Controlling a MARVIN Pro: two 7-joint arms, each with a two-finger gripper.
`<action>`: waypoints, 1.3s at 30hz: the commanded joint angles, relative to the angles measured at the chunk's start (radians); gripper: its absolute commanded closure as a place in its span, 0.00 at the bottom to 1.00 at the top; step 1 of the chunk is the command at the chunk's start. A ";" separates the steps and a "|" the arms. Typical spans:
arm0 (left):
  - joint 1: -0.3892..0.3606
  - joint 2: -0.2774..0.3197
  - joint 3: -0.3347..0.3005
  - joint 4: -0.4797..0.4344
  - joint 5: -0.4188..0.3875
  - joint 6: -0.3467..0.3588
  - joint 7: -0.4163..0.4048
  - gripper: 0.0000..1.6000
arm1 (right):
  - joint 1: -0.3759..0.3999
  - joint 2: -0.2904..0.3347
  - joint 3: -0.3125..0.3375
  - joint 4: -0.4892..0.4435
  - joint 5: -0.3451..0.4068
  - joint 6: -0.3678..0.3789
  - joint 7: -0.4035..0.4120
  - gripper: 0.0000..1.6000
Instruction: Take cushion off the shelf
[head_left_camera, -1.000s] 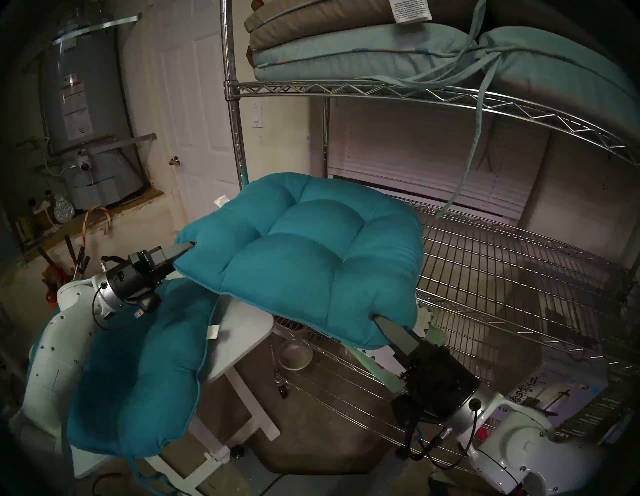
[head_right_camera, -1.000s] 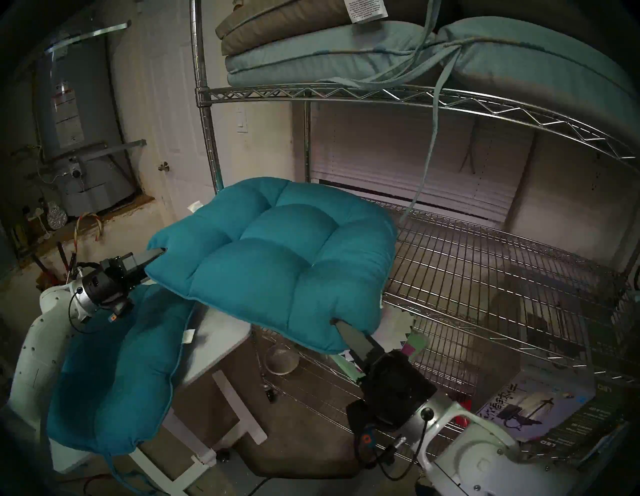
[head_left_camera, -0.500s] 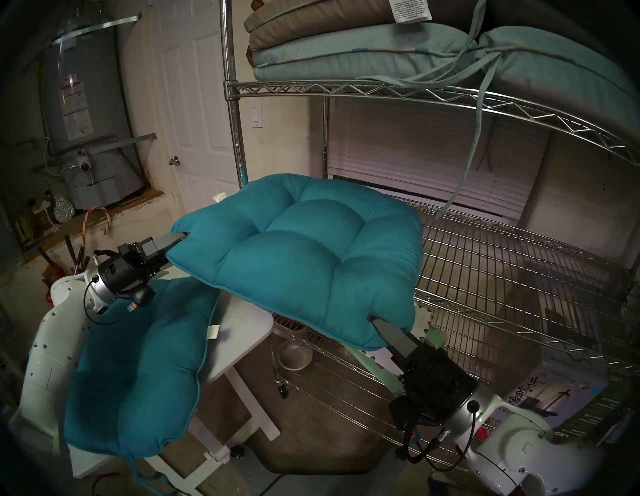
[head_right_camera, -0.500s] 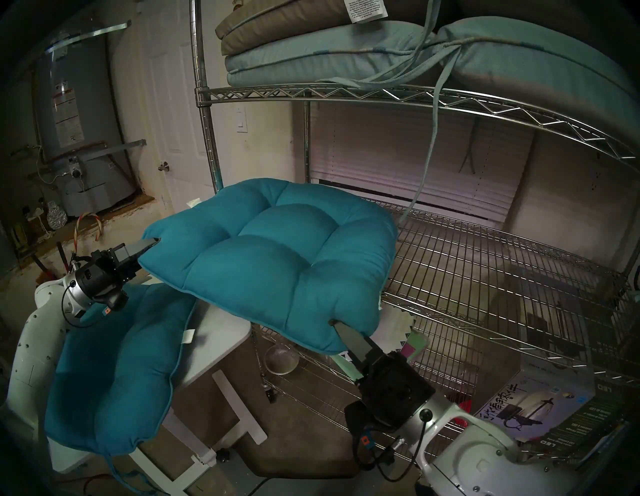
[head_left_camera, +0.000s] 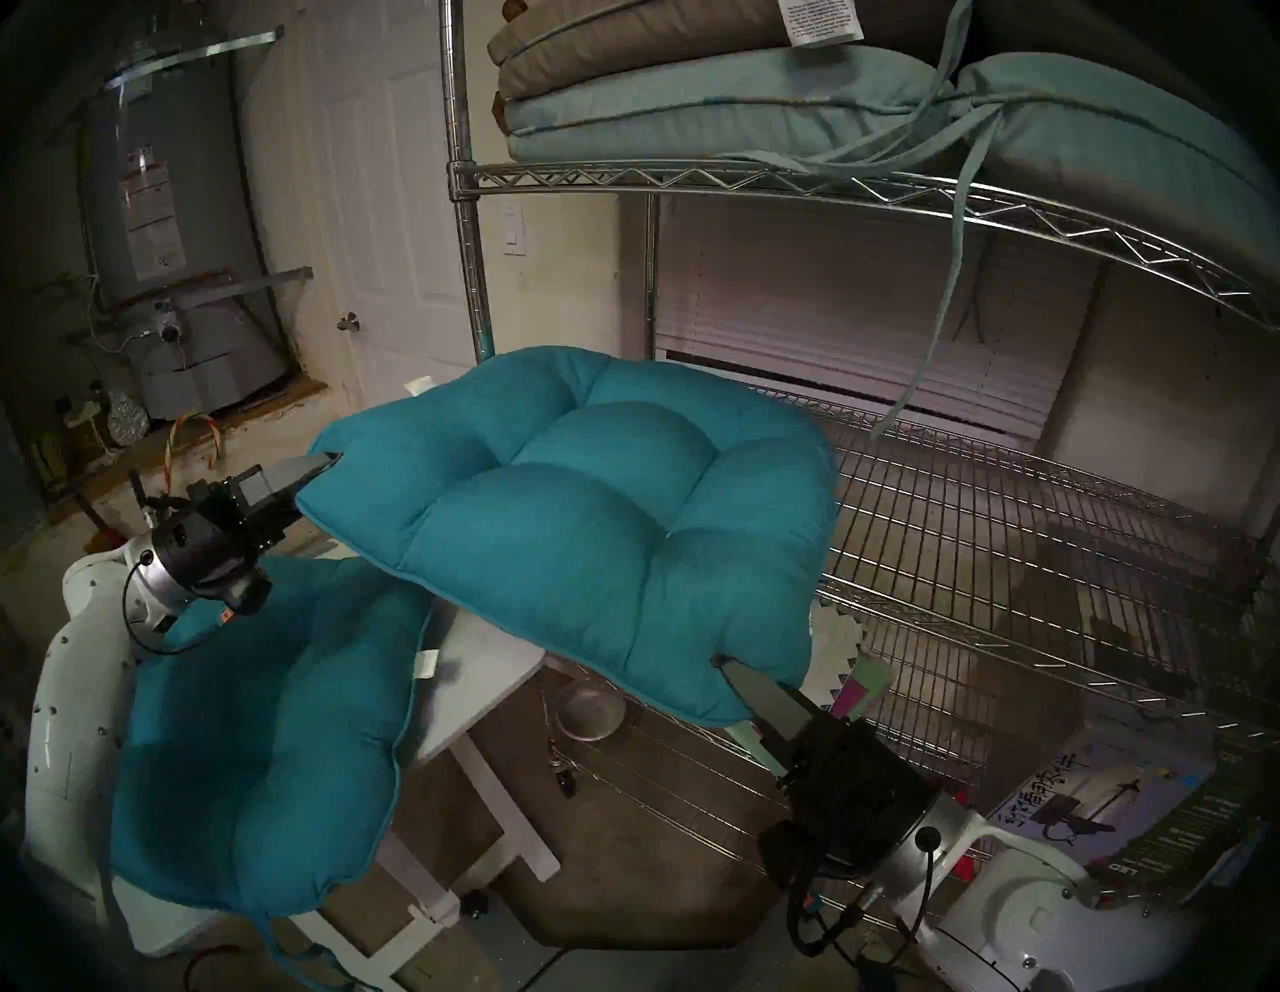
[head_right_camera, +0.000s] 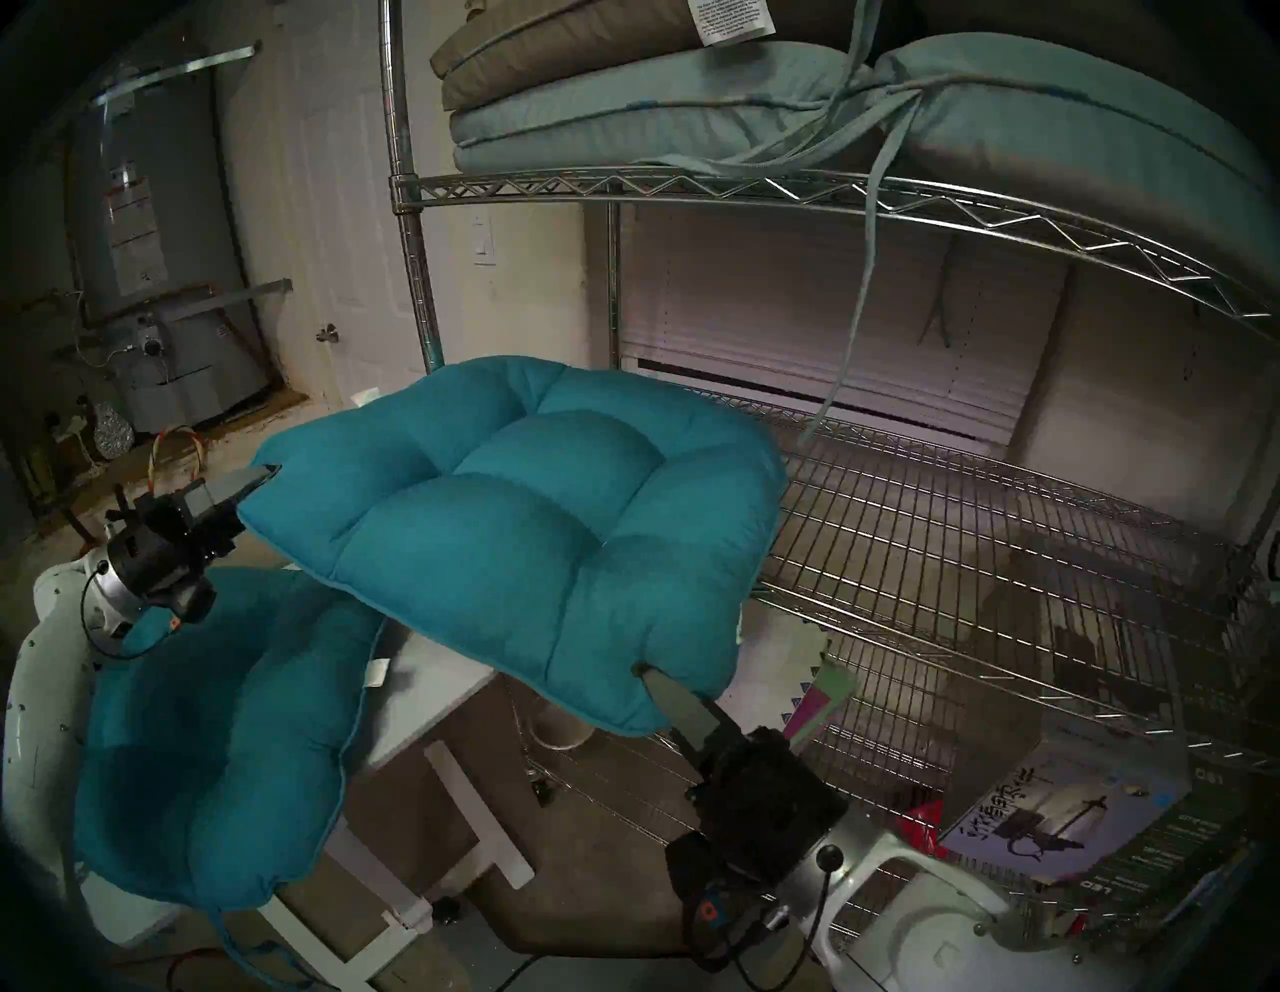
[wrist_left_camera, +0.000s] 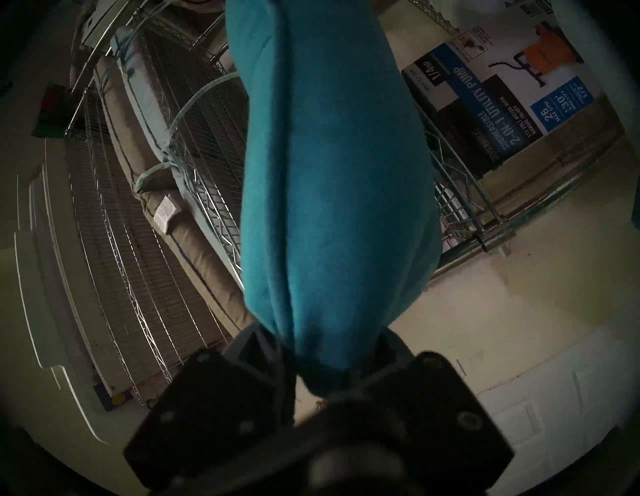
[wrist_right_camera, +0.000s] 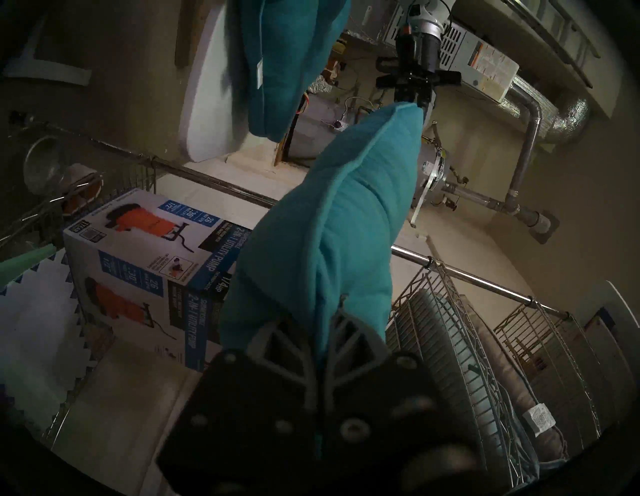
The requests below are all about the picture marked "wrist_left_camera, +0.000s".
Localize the tan cushion with tag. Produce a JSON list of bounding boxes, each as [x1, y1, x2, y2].
[[92, 55, 261, 336]]

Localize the teal tufted seat cushion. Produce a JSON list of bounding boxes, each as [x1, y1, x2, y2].
[[224, 0, 443, 398]]

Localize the chrome wire shelf rack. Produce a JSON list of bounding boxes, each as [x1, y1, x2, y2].
[[65, 0, 631, 406]]

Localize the white panel door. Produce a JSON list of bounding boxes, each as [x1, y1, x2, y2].
[[475, 320, 640, 451]]

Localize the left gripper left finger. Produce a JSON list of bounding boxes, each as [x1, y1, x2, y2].
[[122, 322, 302, 492]]

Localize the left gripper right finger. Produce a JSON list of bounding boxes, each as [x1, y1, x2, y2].
[[350, 330, 517, 482]]

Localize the blue utility pump box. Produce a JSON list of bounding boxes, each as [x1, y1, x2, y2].
[[400, 0, 626, 178]]

